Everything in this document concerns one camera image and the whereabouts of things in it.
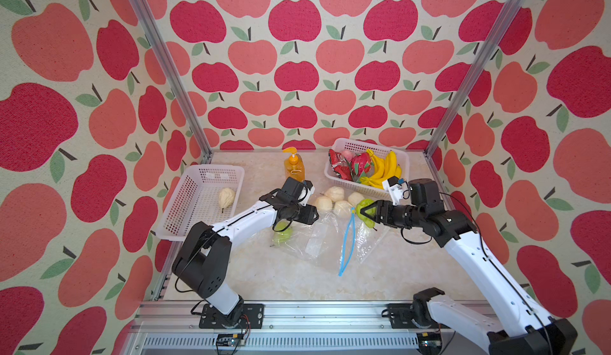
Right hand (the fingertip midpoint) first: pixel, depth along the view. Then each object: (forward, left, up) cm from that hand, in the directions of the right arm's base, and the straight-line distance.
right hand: (368, 217), depth 73 cm
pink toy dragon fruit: (+33, -2, -13) cm, 36 cm away
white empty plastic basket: (+13, +69, -20) cm, 73 cm away
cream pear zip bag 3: (+17, +1, -15) cm, 23 cm away
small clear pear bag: (0, +20, -21) cm, 29 cm away
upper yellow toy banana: (+35, -14, -12) cm, 40 cm away
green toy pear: (-1, 0, +4) cm, 4 cm away
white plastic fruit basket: (+41, -20, -12) cm, 48 cm away
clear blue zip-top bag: (+1, +7, -21) cm, 22 cm away
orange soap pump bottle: (+23, +27, -3) cm, 35 cm away
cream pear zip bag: (+19, +10, -16) cm, 27 cm away
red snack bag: (+30, +8, -10) cm, 33 cm away
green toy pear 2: (-1, +29, -17) cm, 33 cm away
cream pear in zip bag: (+14, +14, -16) cm, 25 cm away
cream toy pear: (+12, +54, -14) cm, 57 cm away
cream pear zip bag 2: (+10, +7, -13) cm, 18 cm away
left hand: (+4, +17, -11) cm, 21 cm away
